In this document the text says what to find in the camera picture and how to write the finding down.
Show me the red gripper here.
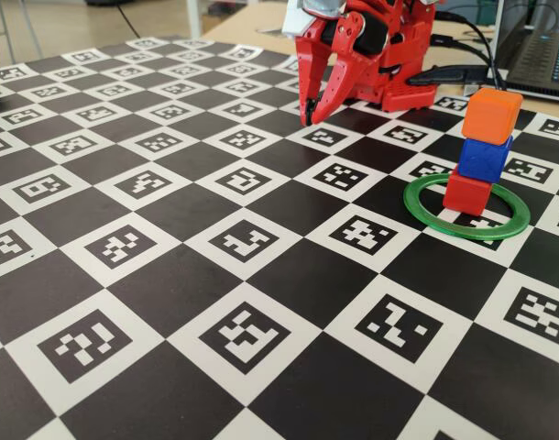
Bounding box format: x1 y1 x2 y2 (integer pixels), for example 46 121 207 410
295 9 391 127

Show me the orange cube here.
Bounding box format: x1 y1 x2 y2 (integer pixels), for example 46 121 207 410
461 87 524 147

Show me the blue cube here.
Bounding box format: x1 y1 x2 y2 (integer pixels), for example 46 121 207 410
456 136 514 183

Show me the red cube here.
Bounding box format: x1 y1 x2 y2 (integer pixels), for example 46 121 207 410
443 167 494 216

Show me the cardboard box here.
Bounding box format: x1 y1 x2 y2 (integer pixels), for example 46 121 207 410
202 12 228 34

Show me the white table leg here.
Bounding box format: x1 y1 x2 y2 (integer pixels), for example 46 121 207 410
186 0 203 40

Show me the dark laptop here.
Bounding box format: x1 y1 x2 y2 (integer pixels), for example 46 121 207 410
483 0 559 105

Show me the black white marker checkerboard mat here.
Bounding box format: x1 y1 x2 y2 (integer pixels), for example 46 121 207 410
0 36 559 440

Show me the black cable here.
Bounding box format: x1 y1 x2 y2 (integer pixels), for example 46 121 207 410
431 35 508 91
433 11 510 93

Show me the black clamp handle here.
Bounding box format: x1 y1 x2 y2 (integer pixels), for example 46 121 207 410
406 63 491 89

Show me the green plastic ring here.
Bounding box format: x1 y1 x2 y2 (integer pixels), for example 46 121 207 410
402 173 532 242

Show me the grey metal furniture frame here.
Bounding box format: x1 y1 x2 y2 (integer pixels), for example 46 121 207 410
0 0 43 66

